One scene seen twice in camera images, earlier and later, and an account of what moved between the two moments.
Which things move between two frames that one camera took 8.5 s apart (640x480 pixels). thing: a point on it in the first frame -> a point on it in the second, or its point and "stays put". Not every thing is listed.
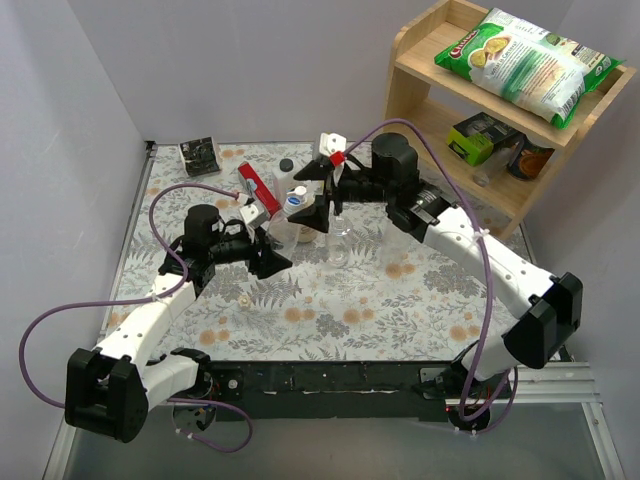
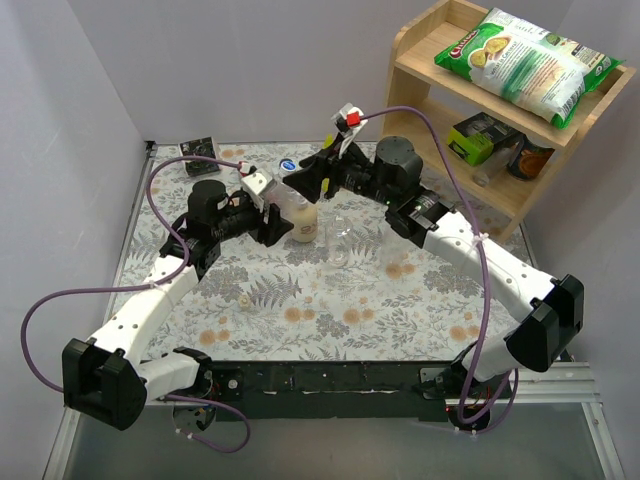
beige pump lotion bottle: [306, 233] stays put
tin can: [529, 160] stays put
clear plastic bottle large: [396, 246] stays put
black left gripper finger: [267, 263] -> [276, 226]
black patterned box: [199, 156] stays put
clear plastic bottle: [284, 233] -> [292, 206]
